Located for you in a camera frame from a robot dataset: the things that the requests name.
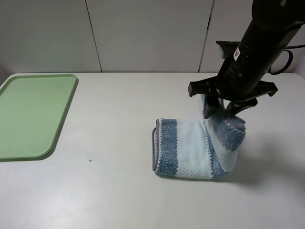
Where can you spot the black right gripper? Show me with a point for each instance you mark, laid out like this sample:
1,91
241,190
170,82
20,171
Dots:
241,92

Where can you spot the blue white striped towel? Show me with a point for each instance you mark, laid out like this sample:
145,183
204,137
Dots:
200,149

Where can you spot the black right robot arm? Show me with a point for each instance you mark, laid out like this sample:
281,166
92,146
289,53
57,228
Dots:
274,24

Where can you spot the green plastic tray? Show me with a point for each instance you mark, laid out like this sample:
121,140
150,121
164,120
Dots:
32,111

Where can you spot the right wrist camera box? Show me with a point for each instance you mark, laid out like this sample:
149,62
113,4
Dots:
227,48

